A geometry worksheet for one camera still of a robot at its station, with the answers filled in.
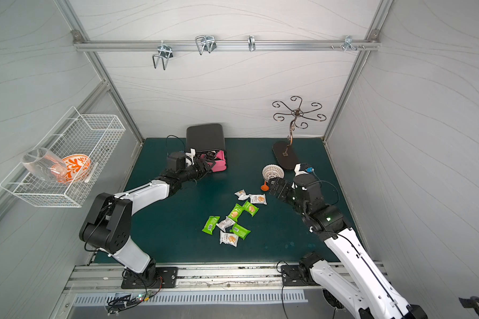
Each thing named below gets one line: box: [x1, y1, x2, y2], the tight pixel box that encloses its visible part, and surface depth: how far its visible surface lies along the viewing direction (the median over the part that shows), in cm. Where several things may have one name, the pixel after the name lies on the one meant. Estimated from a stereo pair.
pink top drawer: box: [214, 150, 227, 165], surface depth 95 cm
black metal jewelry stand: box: [272, 95, 327, 170], surface depth 93 cm
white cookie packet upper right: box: [248, 193, 268, 205], surface depth 95 cm
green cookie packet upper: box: [242, 200, 260, 218], surface depth 92 cm
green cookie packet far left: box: [201, 215, 221, 236], surface depth 86 cm
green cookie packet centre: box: [227, 203, 245, 222], surface depth 91 cm
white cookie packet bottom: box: [219, 229, 239, 248], surface depth 83 cm
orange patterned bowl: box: [57, 154, 92, 184], surface depth 68 cm
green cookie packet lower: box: [229, 222, 251, 240], surface depth 86 cm
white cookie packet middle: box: [215, 215, 235, 233], surface depth 87 cm
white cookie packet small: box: [234, 189, 250, 201], surface depth 95 cm
